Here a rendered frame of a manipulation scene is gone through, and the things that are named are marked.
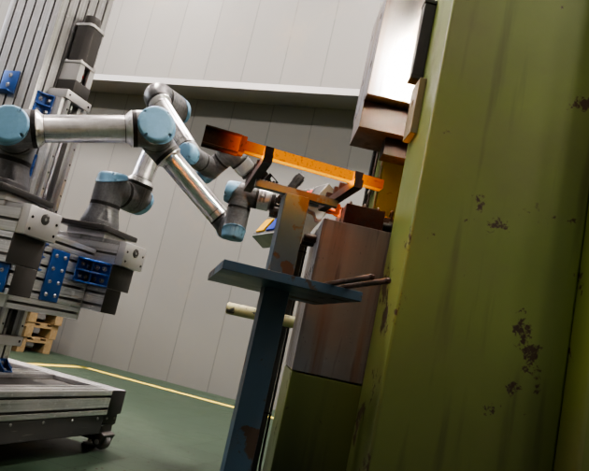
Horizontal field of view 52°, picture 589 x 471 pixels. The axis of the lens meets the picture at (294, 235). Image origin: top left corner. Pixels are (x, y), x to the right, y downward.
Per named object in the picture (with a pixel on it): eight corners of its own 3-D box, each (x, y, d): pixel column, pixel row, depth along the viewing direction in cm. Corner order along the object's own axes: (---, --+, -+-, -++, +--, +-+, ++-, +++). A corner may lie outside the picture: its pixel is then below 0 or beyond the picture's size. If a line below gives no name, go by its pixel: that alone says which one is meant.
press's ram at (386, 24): (372, 82, 185) (395, -33, 192) (351, 125, 223) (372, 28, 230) (504, 112, 186) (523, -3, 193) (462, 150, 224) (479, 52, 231)
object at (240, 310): (224, 314, 225) (227, 300, 226) (225, 314, 230) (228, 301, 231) (338, 339, 226) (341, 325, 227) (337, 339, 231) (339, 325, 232)
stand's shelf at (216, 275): (222, 268, 121) (223, 259, 121) (207, 279, 160) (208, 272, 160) (361, 301, 126) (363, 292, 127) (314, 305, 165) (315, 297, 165)
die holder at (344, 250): (291, 369, 168) (323, 217, 176) (284, 363, 205) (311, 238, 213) (485, 411, 169) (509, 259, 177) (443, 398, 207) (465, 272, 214)
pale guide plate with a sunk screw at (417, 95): (409, 132, 170) (420, 77, 172) (402, 142, 178) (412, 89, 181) (416, 133, 170) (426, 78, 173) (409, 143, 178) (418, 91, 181)
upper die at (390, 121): (358, 126, 196) (364, 99, 198) (349, 145, 216) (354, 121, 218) (482, 154, 197) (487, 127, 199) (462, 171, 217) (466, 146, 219)
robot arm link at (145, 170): (104, 203, 246) (156, 82, 251) (129, 213, 259) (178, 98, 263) (123, 210, 240) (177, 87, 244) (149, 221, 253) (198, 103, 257)
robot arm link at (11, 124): (-6, 155, 185) (174, 152, 200) (-16, 142, 170) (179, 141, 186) (-8, 117, 186) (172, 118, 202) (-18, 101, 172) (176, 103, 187)
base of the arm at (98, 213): (70, 220, 231) (78, 195, 233) (94, 229, 245) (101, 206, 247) (102, 225, 226) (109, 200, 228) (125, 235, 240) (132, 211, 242)
